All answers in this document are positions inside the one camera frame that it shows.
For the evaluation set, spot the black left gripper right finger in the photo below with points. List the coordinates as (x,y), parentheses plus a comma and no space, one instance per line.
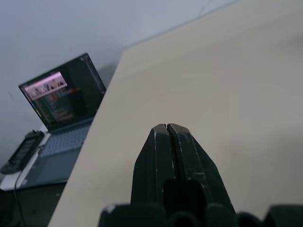
(196,163)

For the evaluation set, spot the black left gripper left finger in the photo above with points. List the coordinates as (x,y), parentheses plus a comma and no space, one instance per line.
(151,165)

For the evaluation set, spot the open grey laptop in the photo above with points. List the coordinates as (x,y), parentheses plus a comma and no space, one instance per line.
(68,99)

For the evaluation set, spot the black handheld controller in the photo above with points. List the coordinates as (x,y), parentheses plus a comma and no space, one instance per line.
(22,149)

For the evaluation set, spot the white side desk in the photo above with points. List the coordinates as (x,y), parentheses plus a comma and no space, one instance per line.
(9,180)

